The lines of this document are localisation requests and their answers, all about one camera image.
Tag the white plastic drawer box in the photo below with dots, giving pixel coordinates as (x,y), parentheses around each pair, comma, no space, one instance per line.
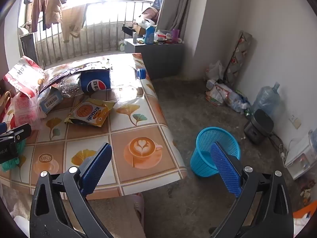
(299,158)

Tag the small grey bottle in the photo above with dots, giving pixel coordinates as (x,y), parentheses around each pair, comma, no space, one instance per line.
(135,39)

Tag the teal cloth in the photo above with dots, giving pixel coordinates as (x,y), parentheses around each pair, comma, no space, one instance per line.
(10,164)

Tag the cluster of small containers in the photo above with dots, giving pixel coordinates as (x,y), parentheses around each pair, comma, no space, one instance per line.
(166,36)

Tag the blue plastic basket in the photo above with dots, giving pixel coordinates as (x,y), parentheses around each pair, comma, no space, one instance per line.
(201,161)

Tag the red and white snack bag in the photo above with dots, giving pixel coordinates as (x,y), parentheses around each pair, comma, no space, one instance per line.
(22,74)

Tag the white paper bag green logo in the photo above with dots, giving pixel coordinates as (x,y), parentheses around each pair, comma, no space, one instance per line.
(121,45)

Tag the blue and white box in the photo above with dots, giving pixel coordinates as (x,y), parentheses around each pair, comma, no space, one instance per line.
(50,101)

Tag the yellow tote bag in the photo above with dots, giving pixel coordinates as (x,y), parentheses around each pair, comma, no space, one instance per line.
(5,104)

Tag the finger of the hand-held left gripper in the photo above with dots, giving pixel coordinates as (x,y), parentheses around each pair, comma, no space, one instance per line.
(2,127)
(19,133)

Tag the printed tile pattern tablecloth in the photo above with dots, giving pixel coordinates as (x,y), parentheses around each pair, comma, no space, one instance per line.
(143,119)

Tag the orange cloth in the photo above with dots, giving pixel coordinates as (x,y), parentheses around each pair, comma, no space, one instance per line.
(305,213)

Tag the black holder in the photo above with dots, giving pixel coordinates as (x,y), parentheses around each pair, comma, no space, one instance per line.
(128,29)

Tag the white crumpled plastic bag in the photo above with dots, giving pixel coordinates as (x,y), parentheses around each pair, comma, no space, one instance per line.
(143,22)

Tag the red-printed clear plastic bag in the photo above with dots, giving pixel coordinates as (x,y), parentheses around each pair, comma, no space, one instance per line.
(24,109)

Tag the purple cup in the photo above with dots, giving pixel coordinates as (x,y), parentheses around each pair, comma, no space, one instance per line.
(175,34)

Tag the clear plastic bottle blue label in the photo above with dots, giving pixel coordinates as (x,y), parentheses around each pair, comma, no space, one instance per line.
(95,84)

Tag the yellow snack packet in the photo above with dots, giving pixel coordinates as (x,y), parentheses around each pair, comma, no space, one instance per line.
(89,111)

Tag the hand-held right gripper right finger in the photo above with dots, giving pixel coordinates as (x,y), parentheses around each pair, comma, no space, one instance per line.
(225,171)

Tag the grey cabinet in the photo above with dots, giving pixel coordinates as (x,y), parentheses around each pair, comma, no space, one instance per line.
(161,59)

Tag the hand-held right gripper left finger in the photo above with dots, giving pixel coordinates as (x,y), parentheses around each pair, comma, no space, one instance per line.
(96,168)

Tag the pink slipper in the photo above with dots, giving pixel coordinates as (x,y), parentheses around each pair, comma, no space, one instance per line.
(137,205)

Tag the cardboard box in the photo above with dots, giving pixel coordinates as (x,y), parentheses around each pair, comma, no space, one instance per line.
(139,29)

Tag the cream fluffy rug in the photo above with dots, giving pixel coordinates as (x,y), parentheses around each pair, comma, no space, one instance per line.
(111,215)

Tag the rolled patterned mat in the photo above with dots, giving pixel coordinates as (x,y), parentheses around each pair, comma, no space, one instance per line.
(239,54)

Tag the wall socket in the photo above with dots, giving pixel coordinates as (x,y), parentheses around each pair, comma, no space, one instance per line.
(295,122)

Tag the large clear water jug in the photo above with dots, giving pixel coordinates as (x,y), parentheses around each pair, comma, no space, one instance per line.
(267,99)

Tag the beige padded hanging jacket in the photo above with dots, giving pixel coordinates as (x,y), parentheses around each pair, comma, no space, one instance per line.
(55,5)

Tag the pile of pink brown clothing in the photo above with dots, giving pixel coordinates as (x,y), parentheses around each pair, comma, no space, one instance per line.
(151,13)

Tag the purple foil snack bag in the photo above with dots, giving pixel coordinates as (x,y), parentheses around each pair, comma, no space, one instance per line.
(71,71)

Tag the blue detergent bottle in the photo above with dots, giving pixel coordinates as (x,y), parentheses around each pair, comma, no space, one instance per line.
(149,37)

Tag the grey curtain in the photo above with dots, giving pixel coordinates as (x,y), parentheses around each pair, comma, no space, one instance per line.
(178,5)

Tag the metal balcony railing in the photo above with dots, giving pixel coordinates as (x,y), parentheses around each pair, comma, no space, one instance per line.
(99,38)

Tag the beige hanging cloth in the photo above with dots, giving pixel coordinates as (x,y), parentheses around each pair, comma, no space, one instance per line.
(71,22)

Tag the black rice cooker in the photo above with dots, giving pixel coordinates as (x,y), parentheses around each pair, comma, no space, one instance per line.
(258,126)

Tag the dark board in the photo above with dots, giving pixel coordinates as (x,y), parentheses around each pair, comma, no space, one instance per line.
(27,47)

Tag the pile of plastic wrappers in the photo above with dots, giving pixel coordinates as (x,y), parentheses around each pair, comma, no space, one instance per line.
(225,95)

